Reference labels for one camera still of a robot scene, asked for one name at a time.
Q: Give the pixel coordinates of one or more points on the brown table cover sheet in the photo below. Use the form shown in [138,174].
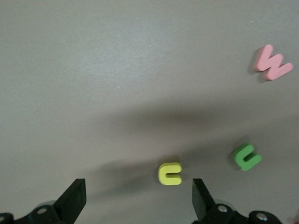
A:
[70,70]

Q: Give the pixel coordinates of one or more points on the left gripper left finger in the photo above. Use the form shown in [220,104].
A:
[72,200]

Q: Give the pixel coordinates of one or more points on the green foam letter n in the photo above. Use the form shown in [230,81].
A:
[239,159]

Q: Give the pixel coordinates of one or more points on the pink foam letter w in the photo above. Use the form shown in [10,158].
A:
[268,63]

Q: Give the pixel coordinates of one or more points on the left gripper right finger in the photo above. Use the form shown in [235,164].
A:
[201,200]

